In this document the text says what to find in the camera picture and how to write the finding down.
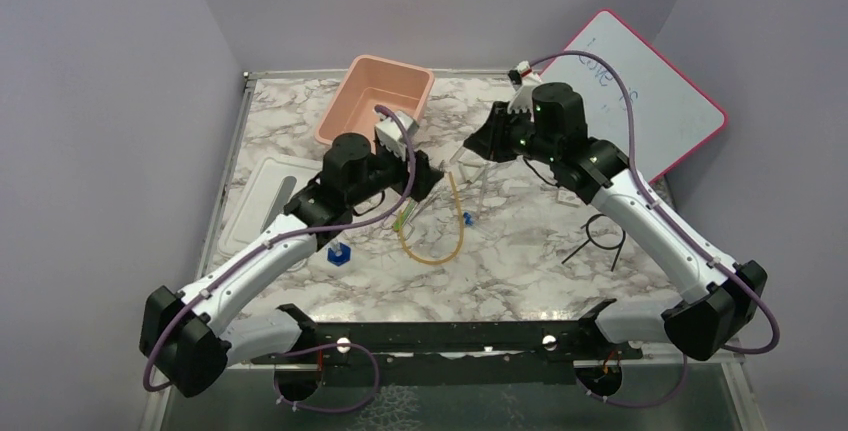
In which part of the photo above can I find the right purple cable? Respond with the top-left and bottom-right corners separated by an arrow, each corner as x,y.
528,50 -> 782,356

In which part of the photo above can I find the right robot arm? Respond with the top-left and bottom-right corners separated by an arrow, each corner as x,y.
463,82 -> 767,361

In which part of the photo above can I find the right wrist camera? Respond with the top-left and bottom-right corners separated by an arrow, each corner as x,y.
507,60 -> 543,114

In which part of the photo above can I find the black wire tripod stand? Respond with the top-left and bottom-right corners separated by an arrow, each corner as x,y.
560,213 -> 628,272

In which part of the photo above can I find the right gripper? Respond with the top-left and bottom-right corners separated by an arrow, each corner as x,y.
466,100 -> 560,165

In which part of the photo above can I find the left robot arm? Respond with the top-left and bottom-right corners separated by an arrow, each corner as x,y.
139,133 -> 444,397

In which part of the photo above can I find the white plastic lid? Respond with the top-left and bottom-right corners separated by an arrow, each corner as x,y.
217,155 -> 321,258

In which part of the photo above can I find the clay pipe triangle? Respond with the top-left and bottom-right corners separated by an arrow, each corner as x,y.
456,161 -> 492,185

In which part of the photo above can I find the blue base measuring cylinder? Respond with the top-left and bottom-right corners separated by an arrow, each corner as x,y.
327,240 -> 352,266

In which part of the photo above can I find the purple cable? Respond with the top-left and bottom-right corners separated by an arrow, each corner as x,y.
141,104 -> 419,395
528,50 -> 782,356

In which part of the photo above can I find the pink framed whiteboard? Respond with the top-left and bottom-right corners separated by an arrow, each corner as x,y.
531,10 -> 726,182

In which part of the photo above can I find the yellow rubber tube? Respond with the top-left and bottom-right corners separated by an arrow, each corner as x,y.
397,171 -> 466,267

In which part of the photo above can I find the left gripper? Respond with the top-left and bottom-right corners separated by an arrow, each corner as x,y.
347,139 -> 444,208

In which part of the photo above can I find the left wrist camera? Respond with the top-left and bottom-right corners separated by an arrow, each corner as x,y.
374,112 -> 419,161

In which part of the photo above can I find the small white eraser block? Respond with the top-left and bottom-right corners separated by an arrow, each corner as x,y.
556,189 -> 583,208

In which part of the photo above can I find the pink plastic bin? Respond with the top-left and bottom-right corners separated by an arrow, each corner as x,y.
314,55 -> 435,145

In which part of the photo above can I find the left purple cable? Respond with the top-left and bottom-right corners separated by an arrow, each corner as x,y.
141,104 -> 419,395

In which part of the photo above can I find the green red plastic strip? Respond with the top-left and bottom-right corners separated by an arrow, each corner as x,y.
392,198 -> 418,232

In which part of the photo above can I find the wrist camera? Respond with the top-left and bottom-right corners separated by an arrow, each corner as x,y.
374,112 -> 419,161
507,60 -> 543,114

